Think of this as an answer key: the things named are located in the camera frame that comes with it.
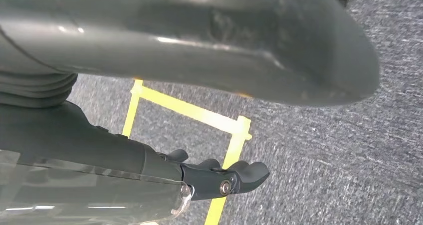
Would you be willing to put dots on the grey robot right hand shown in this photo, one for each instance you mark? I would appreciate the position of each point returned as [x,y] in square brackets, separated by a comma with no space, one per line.
[165,35]

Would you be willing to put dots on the yellow tape square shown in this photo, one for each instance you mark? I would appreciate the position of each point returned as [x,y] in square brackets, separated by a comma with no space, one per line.
[198,112]

